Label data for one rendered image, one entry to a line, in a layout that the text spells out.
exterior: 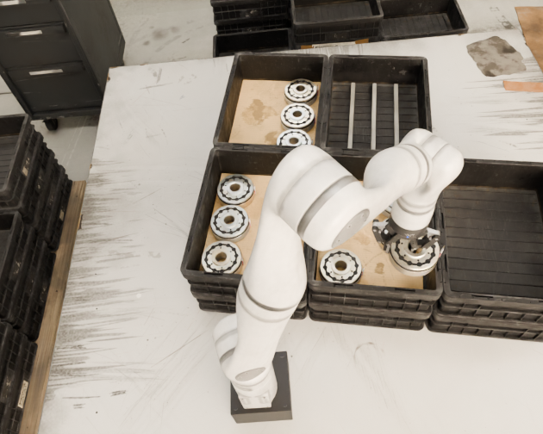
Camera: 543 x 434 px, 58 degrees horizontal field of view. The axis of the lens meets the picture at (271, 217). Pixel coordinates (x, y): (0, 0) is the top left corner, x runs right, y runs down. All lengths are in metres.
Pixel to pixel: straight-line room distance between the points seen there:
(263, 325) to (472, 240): 0.76
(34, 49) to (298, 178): 2.22
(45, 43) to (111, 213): 1.19
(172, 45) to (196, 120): 1.59
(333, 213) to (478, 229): 0.90
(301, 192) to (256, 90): 1.16
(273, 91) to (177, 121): 0.38
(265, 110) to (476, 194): 0.68
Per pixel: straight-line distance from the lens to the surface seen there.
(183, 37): 3.40
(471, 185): 1.45
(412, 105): 1.63
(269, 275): 0.65
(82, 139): 2.93
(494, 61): 2.04
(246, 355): 0.82
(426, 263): 1.08
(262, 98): 1.64
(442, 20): 2.78
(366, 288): 1.13
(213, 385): 1.31
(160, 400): 1.33
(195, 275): 1.17
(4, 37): 2.64
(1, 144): 2.35
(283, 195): 0.54
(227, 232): 1.29
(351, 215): 0.52
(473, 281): 1.30
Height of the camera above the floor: 1.95
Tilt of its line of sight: 56 degrees down
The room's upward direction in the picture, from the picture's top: 8 degrees counter-clockwise
